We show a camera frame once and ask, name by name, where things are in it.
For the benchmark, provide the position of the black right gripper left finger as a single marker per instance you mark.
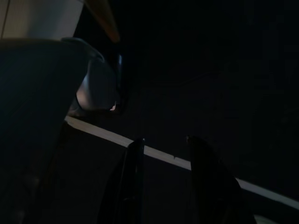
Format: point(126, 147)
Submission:
point(133, 182)

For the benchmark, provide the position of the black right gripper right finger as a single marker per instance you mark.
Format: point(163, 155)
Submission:
point(210, 186)

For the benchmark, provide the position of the white strip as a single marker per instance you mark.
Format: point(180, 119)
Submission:
point(161, 156)

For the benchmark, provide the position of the white cabinet panel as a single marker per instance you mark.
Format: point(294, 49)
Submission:
point(42, 18)

